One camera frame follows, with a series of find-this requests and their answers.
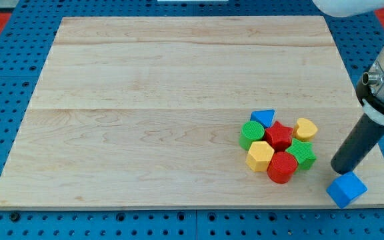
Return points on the blue cube block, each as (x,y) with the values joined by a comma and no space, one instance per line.
(345,189)

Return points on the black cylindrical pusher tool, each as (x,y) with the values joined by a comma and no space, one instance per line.
(362,138)

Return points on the green cylinder block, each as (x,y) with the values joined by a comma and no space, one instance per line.
(251,131)

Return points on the blue triangle block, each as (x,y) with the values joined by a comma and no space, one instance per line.
(264,117)

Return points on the yellow hexagon block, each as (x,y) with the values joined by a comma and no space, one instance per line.
(259,156)

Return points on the red star block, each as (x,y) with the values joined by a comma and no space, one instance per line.
(279,136)

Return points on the red cylinder block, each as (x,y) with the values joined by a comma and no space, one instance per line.
(282,167)

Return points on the yellow heart block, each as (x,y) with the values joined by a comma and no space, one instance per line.
(304,130)

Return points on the green star block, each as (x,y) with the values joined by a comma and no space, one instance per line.
(303,153)

